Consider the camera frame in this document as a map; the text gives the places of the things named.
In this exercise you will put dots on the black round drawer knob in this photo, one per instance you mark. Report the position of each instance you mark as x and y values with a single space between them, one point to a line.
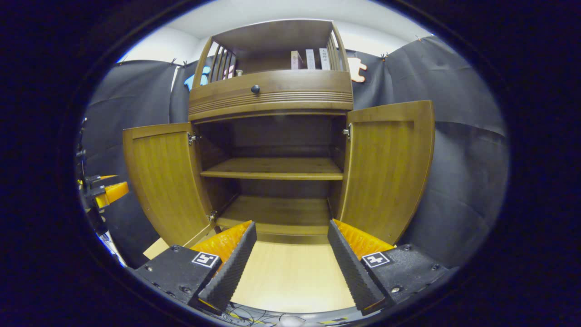
255 89

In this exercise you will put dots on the grey upright book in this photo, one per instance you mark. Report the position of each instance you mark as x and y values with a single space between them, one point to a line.
310 59

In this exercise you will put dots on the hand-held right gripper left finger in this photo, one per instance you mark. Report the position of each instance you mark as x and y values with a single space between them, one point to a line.
227 272

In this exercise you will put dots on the metal door hinge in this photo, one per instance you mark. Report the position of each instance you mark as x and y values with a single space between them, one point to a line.
212 216
193 137
347 131

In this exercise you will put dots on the white upright book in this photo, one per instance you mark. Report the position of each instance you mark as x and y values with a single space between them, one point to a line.
324 59

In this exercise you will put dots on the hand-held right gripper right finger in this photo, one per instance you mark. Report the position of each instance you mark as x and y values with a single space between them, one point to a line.
354 272

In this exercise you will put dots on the wooden double-door shoe cabinet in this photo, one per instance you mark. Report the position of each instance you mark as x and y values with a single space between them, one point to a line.
272 97

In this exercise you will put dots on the wooden cabinet door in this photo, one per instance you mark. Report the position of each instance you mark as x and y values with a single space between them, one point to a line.
163 181
386 172

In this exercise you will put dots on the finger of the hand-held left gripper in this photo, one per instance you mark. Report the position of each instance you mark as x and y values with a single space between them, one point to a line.
113 191
97 179

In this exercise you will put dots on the black backdrop cloth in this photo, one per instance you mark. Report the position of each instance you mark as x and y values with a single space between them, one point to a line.
463 159

